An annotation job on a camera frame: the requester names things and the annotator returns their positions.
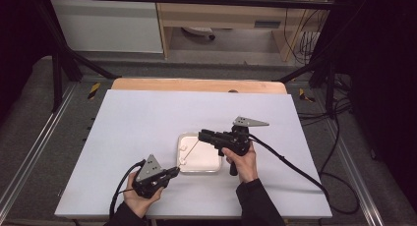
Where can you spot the person's right hand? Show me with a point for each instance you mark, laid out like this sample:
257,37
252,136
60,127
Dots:
244,167

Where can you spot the thin wooden skewer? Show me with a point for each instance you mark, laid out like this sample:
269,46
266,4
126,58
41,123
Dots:
191,152

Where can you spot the white square tray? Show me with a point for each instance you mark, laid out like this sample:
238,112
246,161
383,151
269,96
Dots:
205,158

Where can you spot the small white food piece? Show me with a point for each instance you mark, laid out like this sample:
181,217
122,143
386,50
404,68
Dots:
183,147
182,160

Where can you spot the aluminium floor rail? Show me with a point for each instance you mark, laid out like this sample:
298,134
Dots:
352,167
39,137

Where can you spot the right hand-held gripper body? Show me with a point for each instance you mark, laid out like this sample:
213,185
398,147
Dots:
236,142

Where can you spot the black curtain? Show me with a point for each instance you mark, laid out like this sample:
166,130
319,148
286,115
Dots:
19,39
380,72

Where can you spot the light wooden table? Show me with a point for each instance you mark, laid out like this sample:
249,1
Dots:
196,85

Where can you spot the white chair base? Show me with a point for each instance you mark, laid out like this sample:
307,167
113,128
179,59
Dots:
198,31

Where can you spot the person's left hand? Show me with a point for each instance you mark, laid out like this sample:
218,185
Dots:
139,203

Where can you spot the wooden desk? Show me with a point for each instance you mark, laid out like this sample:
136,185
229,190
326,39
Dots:
223,14

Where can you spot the white cabinet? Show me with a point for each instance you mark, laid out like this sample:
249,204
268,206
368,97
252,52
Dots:
105,26

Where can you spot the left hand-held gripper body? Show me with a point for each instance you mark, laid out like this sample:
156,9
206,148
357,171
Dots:
149,170

